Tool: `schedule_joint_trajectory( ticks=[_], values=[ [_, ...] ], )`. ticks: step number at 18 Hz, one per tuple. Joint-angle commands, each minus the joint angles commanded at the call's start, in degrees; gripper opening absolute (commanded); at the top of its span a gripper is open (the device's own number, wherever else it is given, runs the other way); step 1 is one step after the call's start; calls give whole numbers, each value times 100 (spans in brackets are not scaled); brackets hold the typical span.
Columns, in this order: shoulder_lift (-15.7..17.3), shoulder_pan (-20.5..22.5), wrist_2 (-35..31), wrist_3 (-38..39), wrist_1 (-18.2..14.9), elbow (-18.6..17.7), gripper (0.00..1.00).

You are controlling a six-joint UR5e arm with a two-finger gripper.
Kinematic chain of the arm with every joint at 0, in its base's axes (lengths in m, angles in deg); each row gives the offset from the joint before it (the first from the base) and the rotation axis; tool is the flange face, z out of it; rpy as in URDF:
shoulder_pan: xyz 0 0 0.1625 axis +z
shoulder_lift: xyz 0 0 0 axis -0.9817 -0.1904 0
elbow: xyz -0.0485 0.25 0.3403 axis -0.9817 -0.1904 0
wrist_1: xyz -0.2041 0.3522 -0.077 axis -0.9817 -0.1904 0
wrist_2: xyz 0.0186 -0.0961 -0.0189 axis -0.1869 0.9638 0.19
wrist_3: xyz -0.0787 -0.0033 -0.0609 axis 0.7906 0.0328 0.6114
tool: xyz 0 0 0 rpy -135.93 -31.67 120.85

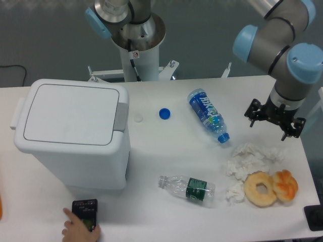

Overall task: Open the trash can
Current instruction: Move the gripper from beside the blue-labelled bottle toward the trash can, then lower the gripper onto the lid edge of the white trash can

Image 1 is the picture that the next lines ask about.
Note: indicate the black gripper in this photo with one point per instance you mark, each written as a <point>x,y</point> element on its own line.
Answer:
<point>278,111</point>

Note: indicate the blue labelled water bottle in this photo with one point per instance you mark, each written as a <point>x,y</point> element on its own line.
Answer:
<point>211,119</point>

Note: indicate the white plastic trash can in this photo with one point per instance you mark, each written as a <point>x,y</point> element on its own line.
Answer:
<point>78,130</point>

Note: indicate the black smartphone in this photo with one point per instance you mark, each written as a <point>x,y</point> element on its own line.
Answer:
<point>86,211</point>

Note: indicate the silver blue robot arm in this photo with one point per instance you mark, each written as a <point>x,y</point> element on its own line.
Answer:
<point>296,68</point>

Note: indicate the person's hand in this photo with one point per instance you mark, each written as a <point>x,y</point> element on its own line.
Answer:
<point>75,229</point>

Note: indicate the large crumpled white tissue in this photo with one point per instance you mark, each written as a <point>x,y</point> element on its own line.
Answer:
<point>249,158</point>

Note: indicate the orange twisted bread roll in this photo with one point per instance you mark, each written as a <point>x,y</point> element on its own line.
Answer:
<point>285,185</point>

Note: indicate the small crumpled white tissue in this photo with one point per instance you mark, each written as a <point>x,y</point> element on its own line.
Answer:
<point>235,193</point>

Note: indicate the black device at edge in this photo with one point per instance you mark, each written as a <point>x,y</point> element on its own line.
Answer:
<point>313,216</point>

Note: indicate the clear green labelled bottle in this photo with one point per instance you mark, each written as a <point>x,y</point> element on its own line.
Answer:
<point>188,188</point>

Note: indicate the blue bottle cap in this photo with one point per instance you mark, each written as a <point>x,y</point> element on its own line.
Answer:
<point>164,113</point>

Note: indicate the white bottle cap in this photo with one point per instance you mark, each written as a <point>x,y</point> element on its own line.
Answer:
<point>138,118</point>

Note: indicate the orange object at edge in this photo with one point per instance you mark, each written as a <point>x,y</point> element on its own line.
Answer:
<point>1,208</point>

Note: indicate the plain ring doughnut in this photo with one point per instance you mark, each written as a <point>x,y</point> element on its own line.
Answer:
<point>258,189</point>

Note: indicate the white metal base frame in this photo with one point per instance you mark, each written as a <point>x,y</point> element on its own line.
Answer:
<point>165,73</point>

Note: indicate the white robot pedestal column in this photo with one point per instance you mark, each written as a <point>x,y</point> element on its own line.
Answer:
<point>138,45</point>

